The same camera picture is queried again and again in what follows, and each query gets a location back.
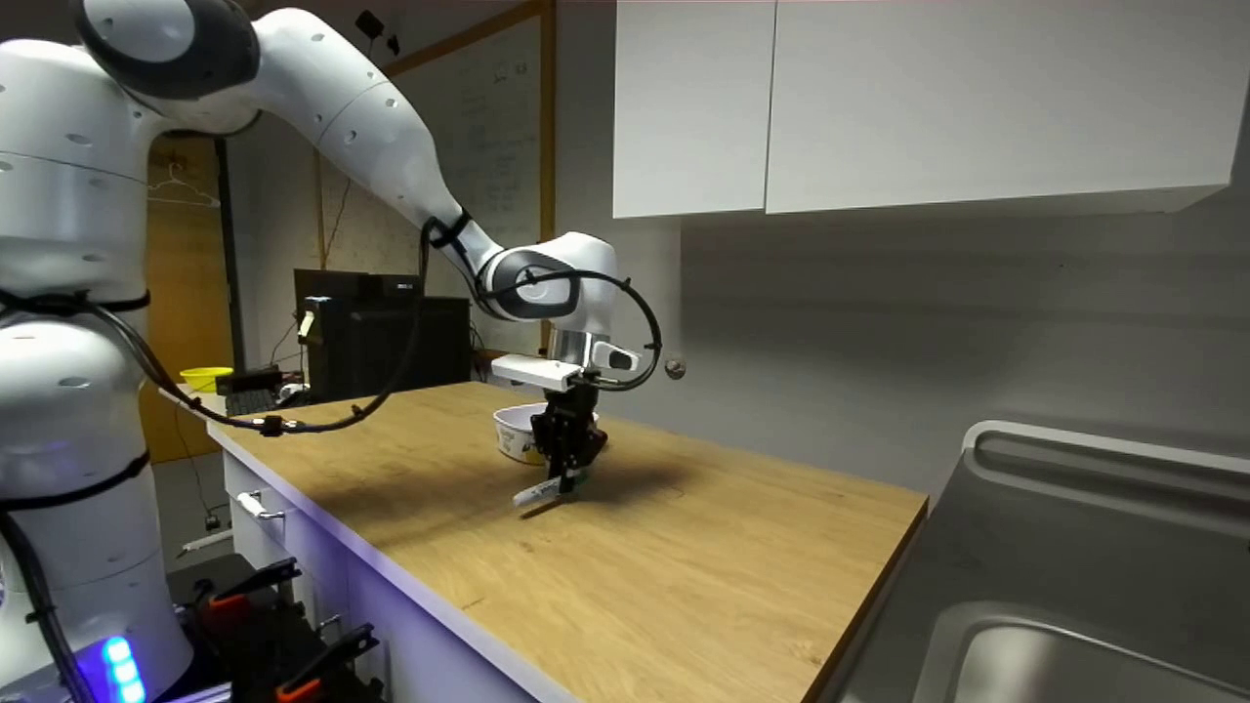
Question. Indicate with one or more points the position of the white base cabinet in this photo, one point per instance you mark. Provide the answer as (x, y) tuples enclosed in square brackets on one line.
[(394, 626)]

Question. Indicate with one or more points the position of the stainless steel sink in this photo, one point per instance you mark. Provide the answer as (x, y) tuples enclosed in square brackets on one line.
[(1081, 562)]

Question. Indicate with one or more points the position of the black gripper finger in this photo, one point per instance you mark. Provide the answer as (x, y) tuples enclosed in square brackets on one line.
[(561, 469), (591, 456)]

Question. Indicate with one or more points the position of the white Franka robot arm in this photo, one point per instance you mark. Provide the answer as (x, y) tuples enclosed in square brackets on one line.
[(339, 119)]

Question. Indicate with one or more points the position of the white bowl with print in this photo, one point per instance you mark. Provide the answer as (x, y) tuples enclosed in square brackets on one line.
[(519, 430)]

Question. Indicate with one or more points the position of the flat black device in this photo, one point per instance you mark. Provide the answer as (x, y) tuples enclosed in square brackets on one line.
[(255, 390)]

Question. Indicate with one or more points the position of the small grey wall knob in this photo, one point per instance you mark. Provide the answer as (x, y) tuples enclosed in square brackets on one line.
[(675, 370)]

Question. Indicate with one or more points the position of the black red clamp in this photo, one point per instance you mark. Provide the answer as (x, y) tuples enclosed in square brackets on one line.
[(328, 666), (240, 601)]

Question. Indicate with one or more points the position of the wood framed whiteboard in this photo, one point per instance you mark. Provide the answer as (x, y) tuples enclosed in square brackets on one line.
[(502, 130)]

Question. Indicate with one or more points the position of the black coffee machine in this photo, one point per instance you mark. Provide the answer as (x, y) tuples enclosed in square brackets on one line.
[(394, 342)]

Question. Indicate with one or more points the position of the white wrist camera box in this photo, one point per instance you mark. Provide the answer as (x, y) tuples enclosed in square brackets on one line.
[(532, 372)]

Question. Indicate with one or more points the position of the yellow container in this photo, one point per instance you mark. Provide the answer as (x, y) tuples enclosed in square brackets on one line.
[(204, 380)]

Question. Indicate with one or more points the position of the wide white cabinet door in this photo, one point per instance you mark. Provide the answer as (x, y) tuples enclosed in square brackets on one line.
[(1003, 101)]

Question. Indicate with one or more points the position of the narrow white cabinet door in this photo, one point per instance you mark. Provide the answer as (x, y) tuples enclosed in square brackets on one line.
[(688, 102)]

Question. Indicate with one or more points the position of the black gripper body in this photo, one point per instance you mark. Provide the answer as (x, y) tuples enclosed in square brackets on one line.
[(567, 415)]

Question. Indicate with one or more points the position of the wooden door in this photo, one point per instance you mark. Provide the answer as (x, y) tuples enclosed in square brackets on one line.
[(188, 275)]

